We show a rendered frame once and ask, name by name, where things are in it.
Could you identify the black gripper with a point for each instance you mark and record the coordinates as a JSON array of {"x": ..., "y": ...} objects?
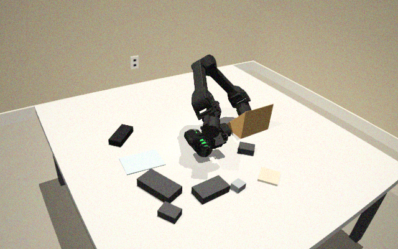
[{"x": 194, "y": 138}]

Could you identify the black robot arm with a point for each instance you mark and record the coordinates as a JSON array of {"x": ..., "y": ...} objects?
[{"x": 203, "y": 99}]

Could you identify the dark grey controller unit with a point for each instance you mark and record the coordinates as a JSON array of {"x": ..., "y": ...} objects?
[{"x": 204, "y": 148}]

